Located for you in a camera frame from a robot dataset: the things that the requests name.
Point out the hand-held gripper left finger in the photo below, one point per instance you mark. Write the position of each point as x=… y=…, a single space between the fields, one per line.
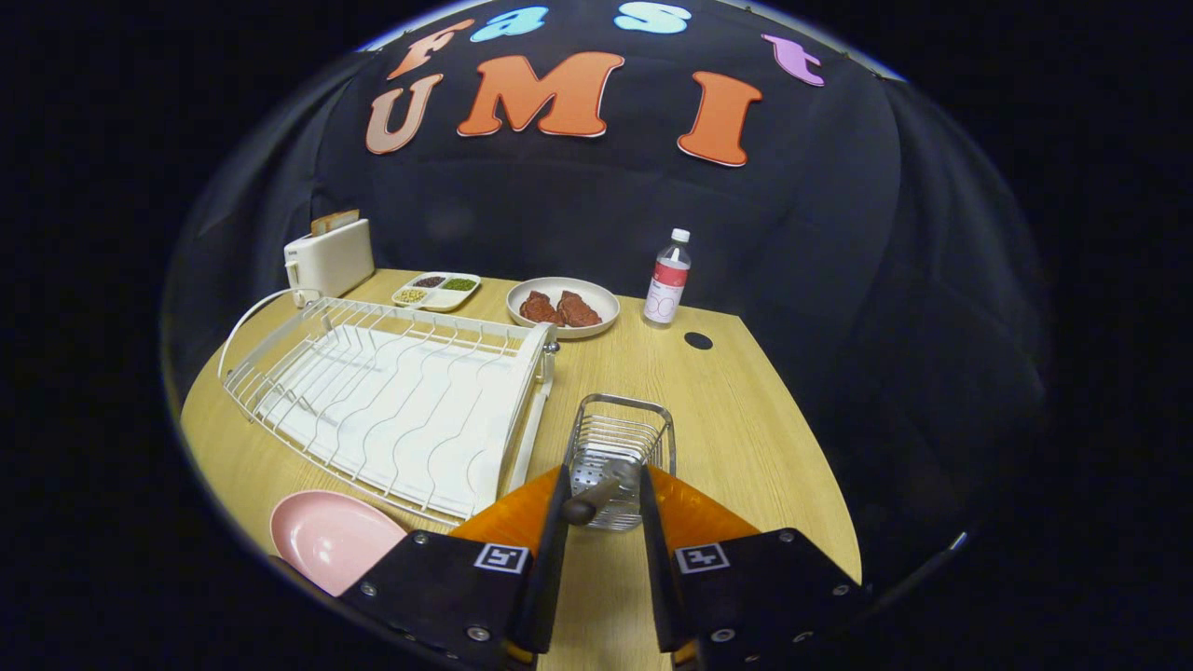
x=550 y=578

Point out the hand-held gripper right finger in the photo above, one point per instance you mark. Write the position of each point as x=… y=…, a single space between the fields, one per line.
x=657 y=578

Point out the metal spoon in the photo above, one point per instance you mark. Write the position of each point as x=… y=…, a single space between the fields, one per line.
x=587 y=503

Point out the pink plate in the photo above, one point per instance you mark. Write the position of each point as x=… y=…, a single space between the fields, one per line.
x=326 y=540

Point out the beige round plate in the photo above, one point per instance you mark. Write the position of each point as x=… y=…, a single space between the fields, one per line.
x=604 y=300

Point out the red meat steak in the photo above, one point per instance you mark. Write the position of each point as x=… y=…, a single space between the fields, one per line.
x=539 y=308
x=578 y=309

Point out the clear bottle with red label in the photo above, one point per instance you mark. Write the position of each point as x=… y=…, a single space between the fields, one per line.
x=666 y=289

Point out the white divided tray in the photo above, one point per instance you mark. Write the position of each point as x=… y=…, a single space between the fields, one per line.
x=447 y=300

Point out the pile of green beans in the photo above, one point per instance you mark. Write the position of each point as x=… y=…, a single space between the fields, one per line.
x=459 y=283

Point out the pile of yellow beans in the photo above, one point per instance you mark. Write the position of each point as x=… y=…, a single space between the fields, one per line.
x=411 y=295

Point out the pile of dark red beans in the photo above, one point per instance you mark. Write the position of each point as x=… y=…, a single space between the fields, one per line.
x=429 y=280

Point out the white toaster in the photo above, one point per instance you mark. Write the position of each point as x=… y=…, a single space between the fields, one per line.
x=331 y=261

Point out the brown toast slice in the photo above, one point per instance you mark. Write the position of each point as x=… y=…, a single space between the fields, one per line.
x=326 y=225
x=349 y=217

